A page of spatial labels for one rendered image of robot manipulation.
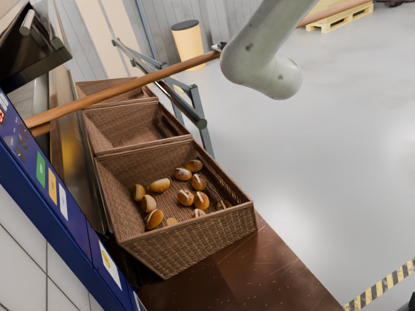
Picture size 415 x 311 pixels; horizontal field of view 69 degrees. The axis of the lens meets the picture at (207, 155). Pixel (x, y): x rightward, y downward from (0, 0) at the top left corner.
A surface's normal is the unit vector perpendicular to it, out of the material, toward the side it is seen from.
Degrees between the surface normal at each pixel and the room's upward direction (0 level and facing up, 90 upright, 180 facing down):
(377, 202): 0
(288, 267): 0
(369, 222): 0
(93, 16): 81
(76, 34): 90
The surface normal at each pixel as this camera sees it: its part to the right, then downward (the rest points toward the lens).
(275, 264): -0.21, -0.79
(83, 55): 0.43, 0.46
